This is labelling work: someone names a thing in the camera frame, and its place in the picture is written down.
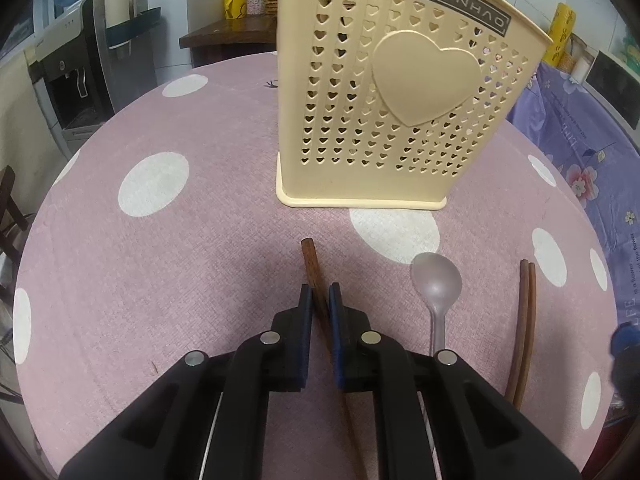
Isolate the dark wooden counter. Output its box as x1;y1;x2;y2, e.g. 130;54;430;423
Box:
179;10;278;68

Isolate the yellow plastic bag roll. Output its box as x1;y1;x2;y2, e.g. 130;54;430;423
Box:
545;2;576;68

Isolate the purple floral cloth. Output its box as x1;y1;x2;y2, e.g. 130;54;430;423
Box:
507;62;640;331

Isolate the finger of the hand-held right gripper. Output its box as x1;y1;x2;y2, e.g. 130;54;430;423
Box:
610;323;640;409

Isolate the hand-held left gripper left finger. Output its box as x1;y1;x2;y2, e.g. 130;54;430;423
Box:
59;283;316;480

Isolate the pink polka dot tablecloth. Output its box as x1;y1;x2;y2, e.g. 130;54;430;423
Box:
12;52;623;480

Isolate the matt grey metal spoon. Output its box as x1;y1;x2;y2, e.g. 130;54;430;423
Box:
410;252;463;356

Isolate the beige cloth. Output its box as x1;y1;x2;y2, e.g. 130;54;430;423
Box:
0;52;71;166

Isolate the cream perforated utensil holder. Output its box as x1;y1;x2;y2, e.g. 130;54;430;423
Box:
275;0;555;209

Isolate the dark blue cup holder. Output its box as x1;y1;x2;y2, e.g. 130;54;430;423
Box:
102;7;163;49

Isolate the white microwave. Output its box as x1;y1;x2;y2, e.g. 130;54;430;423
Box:
585;50;640;131

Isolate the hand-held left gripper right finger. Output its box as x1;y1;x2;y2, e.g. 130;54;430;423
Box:
326;282;585;480

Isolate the black and white water dispenser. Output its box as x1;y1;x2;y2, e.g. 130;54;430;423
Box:
27;0;166;137

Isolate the brown wooden chopstick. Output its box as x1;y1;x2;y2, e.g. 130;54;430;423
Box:
512;261;538;409
504;258;531;403
300;238;370;480

